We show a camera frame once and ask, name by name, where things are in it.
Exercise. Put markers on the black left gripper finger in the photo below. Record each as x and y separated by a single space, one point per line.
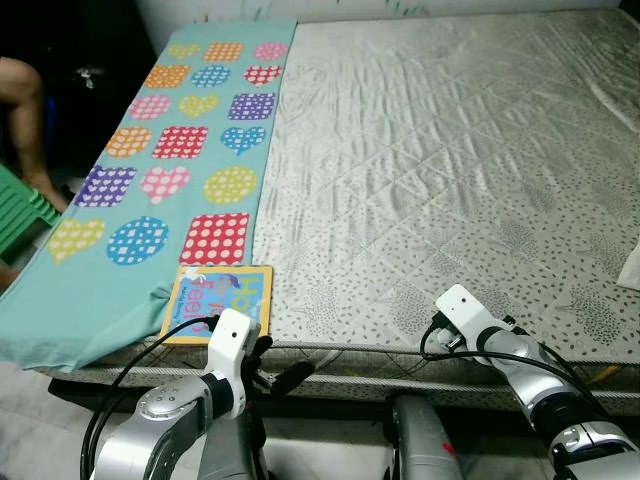
260 347
292 376

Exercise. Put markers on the yellow children's book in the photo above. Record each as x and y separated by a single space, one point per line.
235 290

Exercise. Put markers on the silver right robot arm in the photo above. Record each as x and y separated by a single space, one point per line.
560 400

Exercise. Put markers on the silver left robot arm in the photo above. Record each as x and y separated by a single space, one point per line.
160 420

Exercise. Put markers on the grey right robot leg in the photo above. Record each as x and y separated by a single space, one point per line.
420 440

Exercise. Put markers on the teal blanket with hearts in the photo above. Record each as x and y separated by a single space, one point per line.
100 310

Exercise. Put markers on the white printed pillow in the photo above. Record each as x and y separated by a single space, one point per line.
630 270

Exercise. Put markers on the grey patterned mattress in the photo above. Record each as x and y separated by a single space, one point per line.
450 180

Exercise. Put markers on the green plastic stool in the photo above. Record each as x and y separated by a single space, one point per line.
25 215

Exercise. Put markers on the black bag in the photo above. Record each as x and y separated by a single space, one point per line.
95 75

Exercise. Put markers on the person's bare leg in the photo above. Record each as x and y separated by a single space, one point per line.
25 120

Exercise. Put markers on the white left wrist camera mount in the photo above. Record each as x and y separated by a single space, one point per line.
230 340

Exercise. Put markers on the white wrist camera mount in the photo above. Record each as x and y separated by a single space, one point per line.
230 340
462 305

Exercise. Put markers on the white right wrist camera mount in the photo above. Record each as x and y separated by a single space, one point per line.
462 305

